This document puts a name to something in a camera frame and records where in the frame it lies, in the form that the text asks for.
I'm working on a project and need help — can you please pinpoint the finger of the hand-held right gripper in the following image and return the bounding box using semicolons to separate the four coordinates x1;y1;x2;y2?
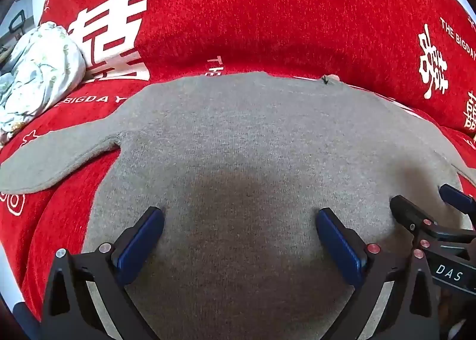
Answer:
439;184;476;216
389;195;436;242

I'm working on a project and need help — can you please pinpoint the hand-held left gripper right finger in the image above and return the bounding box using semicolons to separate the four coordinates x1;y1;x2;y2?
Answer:
316;208;441;340

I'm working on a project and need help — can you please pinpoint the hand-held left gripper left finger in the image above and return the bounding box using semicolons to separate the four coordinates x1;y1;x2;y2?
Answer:
40;207;165;340

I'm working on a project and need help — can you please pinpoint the grey knit sweater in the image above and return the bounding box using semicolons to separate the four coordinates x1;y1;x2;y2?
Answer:
0;71;474;340

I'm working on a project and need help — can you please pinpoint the white floral crumpled cloth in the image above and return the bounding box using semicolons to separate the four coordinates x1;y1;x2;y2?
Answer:
0;22;87;144

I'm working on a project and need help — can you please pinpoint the red printed sofa cover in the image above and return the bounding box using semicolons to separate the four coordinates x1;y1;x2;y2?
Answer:
0;0;476;326

